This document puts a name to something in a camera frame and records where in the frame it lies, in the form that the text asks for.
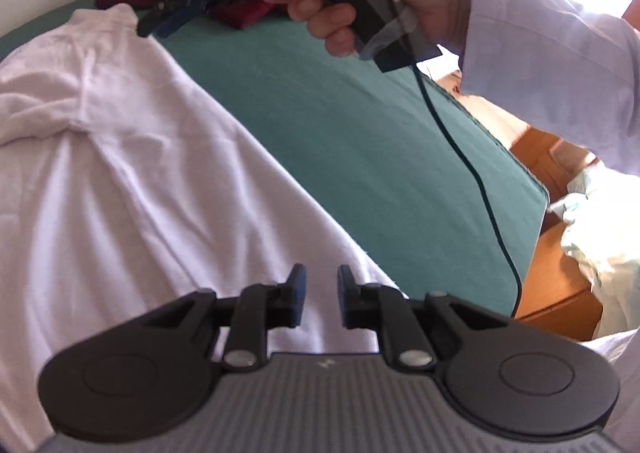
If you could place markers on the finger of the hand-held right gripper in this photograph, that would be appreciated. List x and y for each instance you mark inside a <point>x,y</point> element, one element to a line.
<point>175,18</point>

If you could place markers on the white shirt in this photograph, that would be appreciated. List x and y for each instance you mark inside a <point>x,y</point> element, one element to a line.
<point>150,173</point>

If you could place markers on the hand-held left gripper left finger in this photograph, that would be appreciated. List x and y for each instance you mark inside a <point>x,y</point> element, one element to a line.
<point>299,295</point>

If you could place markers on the wooden furniture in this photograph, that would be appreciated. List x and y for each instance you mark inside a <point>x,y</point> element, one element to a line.
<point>560,283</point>

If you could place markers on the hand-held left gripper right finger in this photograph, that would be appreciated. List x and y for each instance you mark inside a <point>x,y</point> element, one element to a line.
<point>344,295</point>

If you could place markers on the pale green bedding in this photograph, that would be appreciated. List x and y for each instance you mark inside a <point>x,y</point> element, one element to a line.
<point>610,243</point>

